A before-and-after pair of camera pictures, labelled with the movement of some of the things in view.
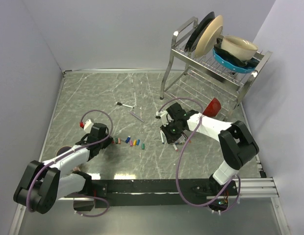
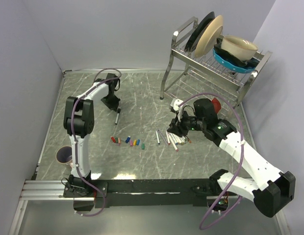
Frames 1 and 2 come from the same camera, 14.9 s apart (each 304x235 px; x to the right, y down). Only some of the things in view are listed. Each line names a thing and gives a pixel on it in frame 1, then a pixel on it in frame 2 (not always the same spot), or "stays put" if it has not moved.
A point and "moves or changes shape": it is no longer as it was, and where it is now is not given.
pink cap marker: x=175 y=147 stays put
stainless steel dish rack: x=206 y=79 stays put
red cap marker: x=162 y=137 moves or changes shape
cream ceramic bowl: x=238 y=48 stays put
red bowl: x=213 y=108 stays put
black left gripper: x=108 y=141 to x=114 y=105
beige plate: x=210 y=38 stays put
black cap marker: x=124 y=105 to x=118 y=111
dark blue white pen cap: x=128 y=139 stays put
